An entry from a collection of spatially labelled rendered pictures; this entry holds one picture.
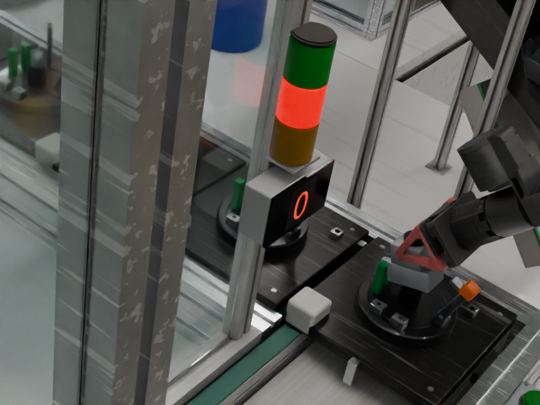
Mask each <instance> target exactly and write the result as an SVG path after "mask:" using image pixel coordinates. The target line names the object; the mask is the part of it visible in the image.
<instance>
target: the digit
mask: <svg viewBox="0 0 540 405"><path fill-rule="evenodd" d="M316 180H317V175H316V176H314V177H313V178H311V179H309V180H308V181H307V182H306V183H304V184H303V185H301V186H299V187H298V188H296V189H295V190H294V191H293V193H292V200H291V204H290V208H289V212H288V219H287V223H286V228H285V231H287V230H288V229H290V228H291V227H293V226H294V225H296V224H297V223H299V222H300V221H301V220H302V219H304V218H305V217H307V216H308V215H309V209H310V206H311V202H312V198H313V191H314V187H315V183H316Z"/></svg>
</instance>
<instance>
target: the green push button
mask: <svg viewBox="0 0 540 405"><path fill-rule="evenodd" d="M522 405H540V391H527V392H526V393H525V394H524V397H523V399H522Z"/></svg>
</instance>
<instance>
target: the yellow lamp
mask: <svg viewBox="0 0 540 405"><path fill-rule="evenodd" d="M319 124H320V122H319ZM319 124H318V125H316V126H314V127H312V128H310V129H296V128H293V127H290V126H287V125H285V124H283V123H282V122H281V121H279V120H278V118H277V117H276V116H275V120H274V125H273V130H272V138H271V143H270V147H269V153H270V155H271V156H272V158H273V159H275V160H276V161H277V162H279V163H281V164H284V165H287V166H303V165H305V164H307V163H309V162H310V161H311V160H312V157H313V151H314V146H315V142H316V138H317V131H318V127H319Z"/></svg>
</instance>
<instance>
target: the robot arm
mask: <svg viewBox="0 0 540 405"><path fill-rule="evenodd" d="M457 152H458V154H459V155H460V157H461V159H462V161H463V163H464V164H465V166H466V168H467V170H468V172H469V173H470V175H471V177H472V180H473V181H474V182H475V184H476V186H477V189H478V190H479V191H480V192H483V191H488V192H494V191H496V190H499V191H497V192H494V193H492V194H488V195H486V196H483V197H481V198H476V196H475V194H474V193H473V192H472V191H468V192H466V193H463V194H462V196H461V197H460V198H459V199H456V198H455V197H451V198H450V199H448V200H447V201H446V202H445V203H444V204H443V205H442V206H441V207H440V208H439V209H438V210H437V211H435V212H434V213H433V214H431V215H430V216H429V217H428V218H426V219H424V220H423V221H421V222H420V223H419V224H418V225H416V226H415V228H414V229H413V230H412V232H411V233H410V234H409V236H408V237H407V238H406V239H405V240H404V241H403V242H402V244H401V245H400V246H399V247H398V248H397V250H396V251H395V254H396V255H397V256H398V258H399V260H400V261H403V262H408V263H412V264H418V265H421V266H424V267H425V268H430V269H432V270H434V271H437V272H443V271H445V270H446V269H447V268H454V267H457V266H460V265H461V264H462V263H463V262H464V261H465V260H466V259H468V258H469V257H470V256H471V255H472V254H473V253H474V252H475V251H476V250H477V249H478V248H479V247H480V246H482V245H485V244H487V243H492V242H494V241H497V240H499V239H504V238H505V237H510V236H512V235H516V234H519V233H522V232H524V231H528V230H531V229H534V228H536V227H540V164H539V162H538V159H537V158H536V156H535V155H534V156H531V154H530V152H529V150H528V149H527V148H526V146H525V144H524V143H523V141H522V139H521V138H520V137H519V135H518V133H517V132H516V130H515V129H514V127H513V126H511V125H503V126H502V127H500V128H495V129H490V130H489V131H487V132H485V133H482V134H481V135H479V136H477V137H474V138H473V139H472V140H470V141H468V142H466V143H464V144H463V145H462V146H461V147H459V148H458V149H457ZM510 185H511V186H510ZM507 186H510V187H507ZM504 187H507V188H505V189H503V190H500V189H502V188H504ZM416 239H422V241H423V243H424V245H425V247H426V249H427V250H428V252H429V254H430V257H426V256H415V255H408V254H407V253H406V250H407V249H408V248H409V247H410V246H411V245H412V244H413V243H414V242H415V240H416ZM444 252H445V253H446V254H444Z"/></svg>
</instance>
